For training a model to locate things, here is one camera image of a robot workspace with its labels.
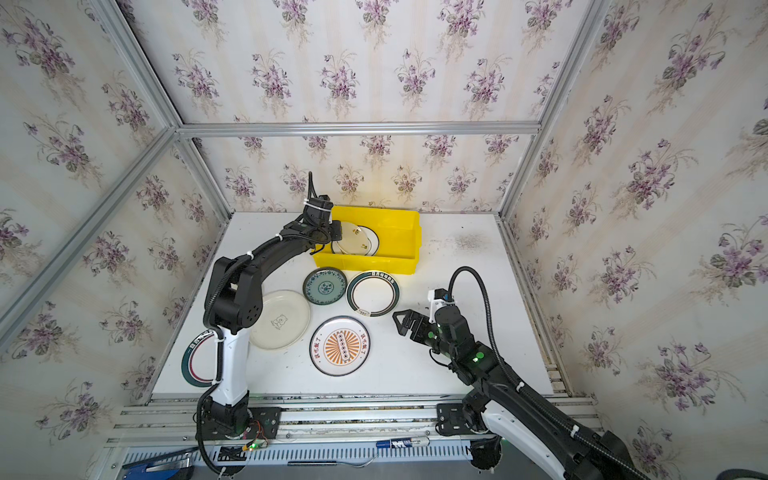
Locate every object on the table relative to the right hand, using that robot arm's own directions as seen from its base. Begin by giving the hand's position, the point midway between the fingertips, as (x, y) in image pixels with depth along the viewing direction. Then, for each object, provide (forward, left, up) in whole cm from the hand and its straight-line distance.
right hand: (399, 322), depth 78 cm
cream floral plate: (+38, +15, -9) cm, 42 cm away
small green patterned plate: (+19, +24, -11) cm, 32 cm away
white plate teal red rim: (-5, +57, -11) cm, 58 cm away
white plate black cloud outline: (+38, +8, -10) cm, 40 cm away
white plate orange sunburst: (-1, +17, -12) cm, 21 cm away
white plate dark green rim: (+15, +7, -11) cm, 20 cm away
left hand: (+36, +20, +1) cm, 41 cm away
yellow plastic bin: (+40, -3, -10) cm, 41 cm away
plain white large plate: (+7, +35, -11) cm, 37 cm away
